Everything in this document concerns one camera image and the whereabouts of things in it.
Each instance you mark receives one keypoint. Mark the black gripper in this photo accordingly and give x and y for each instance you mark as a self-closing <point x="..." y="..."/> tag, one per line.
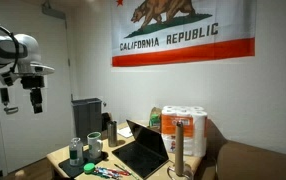
<point x="30" y="82"/>

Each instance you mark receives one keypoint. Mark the brown cardboard paper towel core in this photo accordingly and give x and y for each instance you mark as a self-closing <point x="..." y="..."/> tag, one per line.
<point x="179" y="143"/>

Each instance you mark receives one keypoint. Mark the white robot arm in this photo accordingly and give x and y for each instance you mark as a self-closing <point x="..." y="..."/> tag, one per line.
<point x="22" y="51"/>

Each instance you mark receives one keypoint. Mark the grey trash bin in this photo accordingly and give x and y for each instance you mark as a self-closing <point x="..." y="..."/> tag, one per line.
<point x="87" y="117"/>

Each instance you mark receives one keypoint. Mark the orange paper towel multipack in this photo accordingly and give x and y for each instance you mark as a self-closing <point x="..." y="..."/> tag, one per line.
<point x="194" y="120"/>

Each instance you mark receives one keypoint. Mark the clear glass jar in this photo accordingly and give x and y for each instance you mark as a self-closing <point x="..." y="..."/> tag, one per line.
<point x="76" y="152"/>

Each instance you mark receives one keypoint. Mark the white green mug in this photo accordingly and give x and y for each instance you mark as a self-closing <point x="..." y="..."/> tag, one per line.
<point x="95" y="144"/>

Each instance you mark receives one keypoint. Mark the steel tumbler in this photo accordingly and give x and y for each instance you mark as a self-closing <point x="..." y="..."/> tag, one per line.
<point x="112" y="133"/>

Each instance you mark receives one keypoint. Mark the black tray mat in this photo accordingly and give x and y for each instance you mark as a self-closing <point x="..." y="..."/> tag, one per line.
<point x="74" y="171"/>

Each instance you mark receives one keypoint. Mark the green round lid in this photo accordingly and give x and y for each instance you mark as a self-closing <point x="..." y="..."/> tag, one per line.
<point x="89" y="168"/>

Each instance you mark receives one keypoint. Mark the white paper sheet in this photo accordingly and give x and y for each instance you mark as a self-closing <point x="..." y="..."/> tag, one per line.
<point x="125" y="132"/>

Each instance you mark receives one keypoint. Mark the pens bundle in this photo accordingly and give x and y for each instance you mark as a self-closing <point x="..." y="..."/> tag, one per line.
<point x="115" y="174"/>

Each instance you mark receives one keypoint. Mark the California Republic flag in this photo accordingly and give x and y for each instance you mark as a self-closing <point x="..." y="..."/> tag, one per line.
<point x="153" y="32"/>

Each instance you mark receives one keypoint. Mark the black open laptop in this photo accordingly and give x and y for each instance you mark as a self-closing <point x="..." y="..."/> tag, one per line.
<point x="146" y="153"/>

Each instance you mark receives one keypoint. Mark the brown cardboard box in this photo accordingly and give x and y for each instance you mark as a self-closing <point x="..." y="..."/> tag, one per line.
<point x="230" y="160"/>

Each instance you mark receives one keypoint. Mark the door lever handle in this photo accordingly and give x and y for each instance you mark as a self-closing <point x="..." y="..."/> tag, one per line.
<point x="10" y="110"/>

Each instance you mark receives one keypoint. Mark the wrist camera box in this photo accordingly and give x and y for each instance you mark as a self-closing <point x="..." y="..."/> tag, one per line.
<point x="8" y="78"/>

